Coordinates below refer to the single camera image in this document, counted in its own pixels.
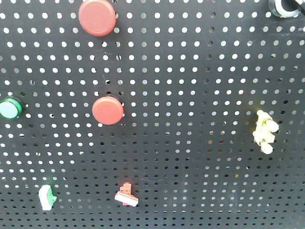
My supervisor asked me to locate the black and silver rotary knob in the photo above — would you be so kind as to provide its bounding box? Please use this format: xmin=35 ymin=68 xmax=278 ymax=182
xmin=268 ymin=0 xmax=305 ymax=18

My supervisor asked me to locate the black perforated pegboard panel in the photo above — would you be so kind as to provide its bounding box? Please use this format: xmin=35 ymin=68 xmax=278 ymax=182
xmin=0 ymin=0 xmax=305 ymax=229

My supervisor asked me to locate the small red push button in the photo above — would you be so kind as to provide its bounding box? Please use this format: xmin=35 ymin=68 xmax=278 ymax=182
xmin=92 ymin=96 xmax=124 ymax=125

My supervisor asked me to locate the large red push button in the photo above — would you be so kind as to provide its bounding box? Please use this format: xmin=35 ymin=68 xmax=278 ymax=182
xmin=78 ymin=0 xmax=116 ymax=37

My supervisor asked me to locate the green illuminated push button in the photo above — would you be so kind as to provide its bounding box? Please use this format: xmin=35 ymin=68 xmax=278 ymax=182
xmin=0 ymin=96 xmax=23 ymax=120

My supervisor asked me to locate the red and white switch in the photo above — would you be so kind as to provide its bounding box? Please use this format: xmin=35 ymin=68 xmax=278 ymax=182
xmin=114 ymin=182 xmax=139 ymax=207

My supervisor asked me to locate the green and white switch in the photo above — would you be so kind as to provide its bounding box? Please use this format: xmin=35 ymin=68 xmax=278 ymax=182
xmin=38 ymin=185 xmax=57 ymax=211

